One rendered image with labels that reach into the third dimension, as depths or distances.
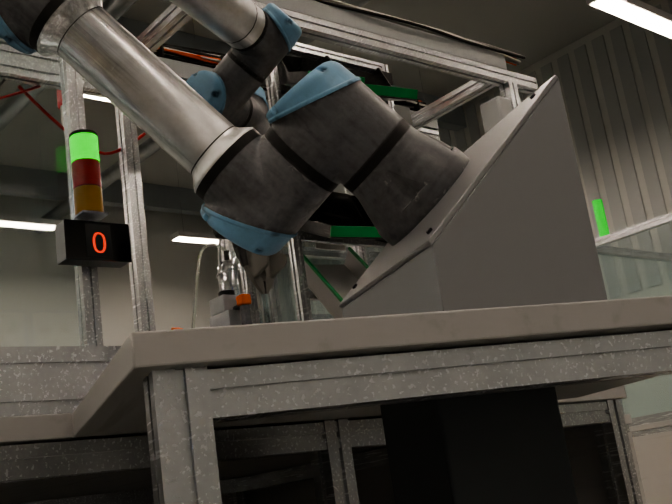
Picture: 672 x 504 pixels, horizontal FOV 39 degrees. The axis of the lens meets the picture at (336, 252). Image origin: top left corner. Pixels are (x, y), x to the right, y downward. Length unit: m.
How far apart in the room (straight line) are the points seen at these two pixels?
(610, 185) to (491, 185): 10.21
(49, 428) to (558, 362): 0.61
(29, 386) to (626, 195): 10.15
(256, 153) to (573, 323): 0.49
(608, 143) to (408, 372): 10.56
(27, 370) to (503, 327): 0.66
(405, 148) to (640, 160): 9.95
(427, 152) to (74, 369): 0.55
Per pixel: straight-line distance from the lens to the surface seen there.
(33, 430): 1.20
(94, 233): 1.70
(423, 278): 1.02
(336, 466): 1.44
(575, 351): 0.94
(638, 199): 11.04
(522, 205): 1.07
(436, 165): 1.18
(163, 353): 0.77
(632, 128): 11.24
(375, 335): 0.82
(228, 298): 1.66
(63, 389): 1.31
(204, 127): 1.23
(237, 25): 1.49
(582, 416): 1.89
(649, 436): 5.63
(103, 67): 1.27
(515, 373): 0.90
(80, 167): 1.75
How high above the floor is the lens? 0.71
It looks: 15 degrees up
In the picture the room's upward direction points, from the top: 8 degrees counter-clockwise
